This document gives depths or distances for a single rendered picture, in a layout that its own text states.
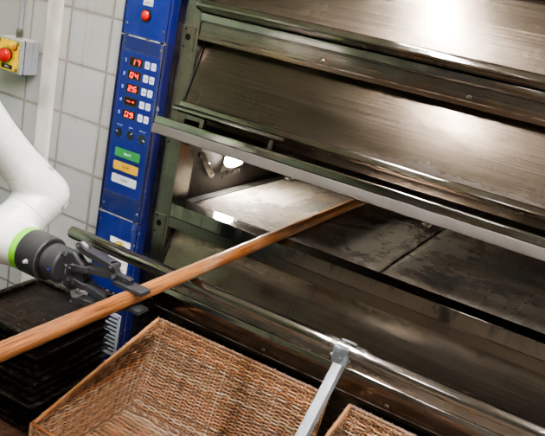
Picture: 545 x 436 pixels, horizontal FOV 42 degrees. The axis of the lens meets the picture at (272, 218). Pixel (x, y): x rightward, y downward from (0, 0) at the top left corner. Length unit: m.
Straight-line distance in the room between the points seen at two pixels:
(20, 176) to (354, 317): 0.86
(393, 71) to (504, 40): 0.25
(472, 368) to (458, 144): 0.52
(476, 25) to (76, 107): 1.16
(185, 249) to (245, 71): 0.53
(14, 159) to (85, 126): 0.66
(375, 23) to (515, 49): 0.31
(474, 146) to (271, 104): 0.51
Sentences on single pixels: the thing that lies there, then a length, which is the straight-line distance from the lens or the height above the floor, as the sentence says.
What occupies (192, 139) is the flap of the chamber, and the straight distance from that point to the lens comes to 1.75.
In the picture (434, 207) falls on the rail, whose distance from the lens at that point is 1.51.
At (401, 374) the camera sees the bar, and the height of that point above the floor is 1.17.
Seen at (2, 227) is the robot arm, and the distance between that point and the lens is 1.54.
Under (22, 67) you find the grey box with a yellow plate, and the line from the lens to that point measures 2.25.
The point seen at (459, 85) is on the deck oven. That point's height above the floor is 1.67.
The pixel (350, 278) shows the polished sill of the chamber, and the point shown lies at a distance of 1.77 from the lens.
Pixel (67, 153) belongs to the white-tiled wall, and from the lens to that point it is 2.23.
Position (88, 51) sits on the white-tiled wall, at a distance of 2.15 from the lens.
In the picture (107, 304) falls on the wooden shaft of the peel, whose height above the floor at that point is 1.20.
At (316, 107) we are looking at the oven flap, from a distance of 1.75.
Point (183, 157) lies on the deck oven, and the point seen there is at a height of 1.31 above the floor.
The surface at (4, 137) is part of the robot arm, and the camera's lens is 1.53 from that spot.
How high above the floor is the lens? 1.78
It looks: 17 degrees down
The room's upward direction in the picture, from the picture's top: 12 degrees clockwise
